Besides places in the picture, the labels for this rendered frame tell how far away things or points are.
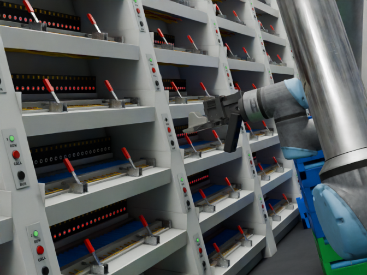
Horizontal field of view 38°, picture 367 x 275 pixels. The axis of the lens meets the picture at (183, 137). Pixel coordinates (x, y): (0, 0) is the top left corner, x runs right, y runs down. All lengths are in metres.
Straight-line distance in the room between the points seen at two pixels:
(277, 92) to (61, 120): 0.58
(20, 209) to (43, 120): 0.22
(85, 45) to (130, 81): 0.31
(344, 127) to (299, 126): 0.46
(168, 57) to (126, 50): 0.28
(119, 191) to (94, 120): 0.20
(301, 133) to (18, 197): 0.75
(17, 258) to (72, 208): 0.20
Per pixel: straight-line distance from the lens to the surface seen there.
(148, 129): 1.70
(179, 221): 1.69
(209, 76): 2.36
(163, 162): 1.68
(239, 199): 2.15
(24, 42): 1.28
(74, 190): 1.31
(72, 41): 1.42
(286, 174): 2.88
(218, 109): 1.55
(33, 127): 1.21
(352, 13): 1.32
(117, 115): 1.49
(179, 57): 1.98
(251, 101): 1.51
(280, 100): 1.48
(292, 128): 1.47
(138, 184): 1.50
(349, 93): 1.05
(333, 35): 1.08
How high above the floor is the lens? 0.53
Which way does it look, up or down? 2 degrees up
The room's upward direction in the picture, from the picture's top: 15 degrees counter-clockwise
